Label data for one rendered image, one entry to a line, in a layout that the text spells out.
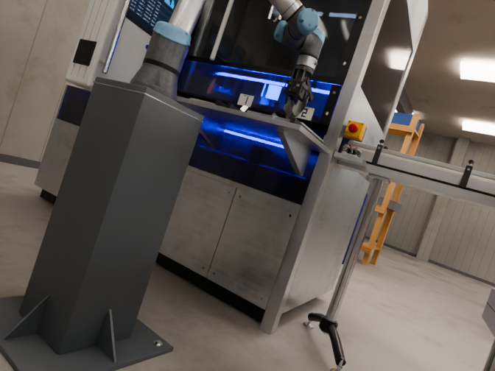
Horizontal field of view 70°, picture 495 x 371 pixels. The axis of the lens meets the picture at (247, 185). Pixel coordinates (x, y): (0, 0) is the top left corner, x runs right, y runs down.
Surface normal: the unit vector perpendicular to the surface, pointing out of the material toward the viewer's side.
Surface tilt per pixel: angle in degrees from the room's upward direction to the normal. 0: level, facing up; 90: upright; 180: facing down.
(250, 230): 90
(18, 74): 90
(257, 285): 90
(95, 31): 90
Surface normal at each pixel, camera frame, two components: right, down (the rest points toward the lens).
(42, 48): 0.79, 0.28
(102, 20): -0.43, -0.12
